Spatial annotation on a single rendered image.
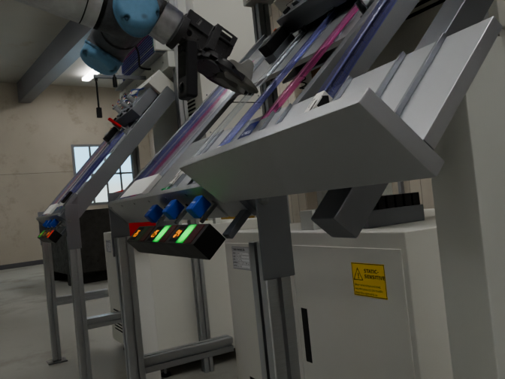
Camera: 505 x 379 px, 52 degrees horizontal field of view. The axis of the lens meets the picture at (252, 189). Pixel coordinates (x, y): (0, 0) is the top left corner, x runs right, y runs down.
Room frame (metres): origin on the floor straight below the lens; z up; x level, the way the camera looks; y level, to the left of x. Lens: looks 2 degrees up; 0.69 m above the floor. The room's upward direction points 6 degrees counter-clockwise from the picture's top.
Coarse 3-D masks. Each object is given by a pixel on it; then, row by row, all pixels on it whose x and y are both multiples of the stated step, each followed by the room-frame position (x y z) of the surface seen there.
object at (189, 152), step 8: (248, 120) 0.97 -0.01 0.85; (256, 120) 0.93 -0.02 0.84; (232, 128) 1.03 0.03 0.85; (224, 136) 1.03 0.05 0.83; (192, 144) 1.19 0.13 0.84; (200, 144) 1.13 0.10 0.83; (216, 144) 1.02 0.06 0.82; (184, 152) 1.20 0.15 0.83; (192, 152) 1.13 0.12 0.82; (184, 160) 1.13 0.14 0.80; (176, 168) 1.13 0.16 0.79; (168, 176) 1.13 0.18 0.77; (184, 176) 1.01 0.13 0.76; (160, 184) 1.13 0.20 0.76; (176, 184) 1.01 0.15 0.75; (184, 184) 0.97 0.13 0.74; (152, 192) 1.14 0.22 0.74
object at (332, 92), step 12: (384, 0) 0.49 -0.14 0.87; (396, 0) 0.49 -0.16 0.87; (372, 12) 0.49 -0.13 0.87; (384, 12) 0.49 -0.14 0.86; (372, 24) 0.48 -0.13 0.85; (360, 36) 0.47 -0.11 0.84; (372, 36) 0.48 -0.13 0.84; (348, 48) 0.48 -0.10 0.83; (360, 48) 0.47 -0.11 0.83; (348, 60) 0.47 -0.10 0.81; (336, 72) 0.46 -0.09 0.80; (348, 72) 0.47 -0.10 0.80; (324, 84) 0.47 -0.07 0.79; (336, 84) 0.46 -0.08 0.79
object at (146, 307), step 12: (132, 228) 1.66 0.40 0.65; (144, 264) 1.72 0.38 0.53; (144, 276) 1.71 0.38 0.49; (144, 288) 1.71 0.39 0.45; (144, 300) 1.71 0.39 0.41; (144, 312) 1.71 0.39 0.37; (144, 324) 1.71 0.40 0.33; (144, 336) 1.70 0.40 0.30; (156, 336) 1.72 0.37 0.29; (144, 348) 1.70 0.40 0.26; (156, 348) 1.72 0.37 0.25; (156, 372) 1.72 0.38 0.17
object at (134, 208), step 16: (160, 192) 0.97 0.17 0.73; (176, 192) 0.89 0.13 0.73; (192, 192) 0.84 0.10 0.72; (208, 192) 0.79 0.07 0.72; (112, 208) 1.31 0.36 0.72; (128, 208) 1.20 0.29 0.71; (144, 208) 1.11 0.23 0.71; (208, 208) 0.85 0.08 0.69; (224, 208) 0.81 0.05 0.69; (240, 208) 0.77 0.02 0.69
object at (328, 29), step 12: (360, 12) 0.96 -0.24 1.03; (336, 24) 1.03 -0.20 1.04; (348, 24) 0.96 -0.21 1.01; (324, 36) 1.03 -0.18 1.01; (312, 48) 1.03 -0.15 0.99; (252, 60) 1.45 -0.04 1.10; (264, 60) 1.32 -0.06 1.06; (288, 60) 1.11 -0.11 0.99; (300, 60) 1.04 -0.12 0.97; (324, 60) 1.07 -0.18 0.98; (264, 72) 1.21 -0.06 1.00; (276, 72) 1.12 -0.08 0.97
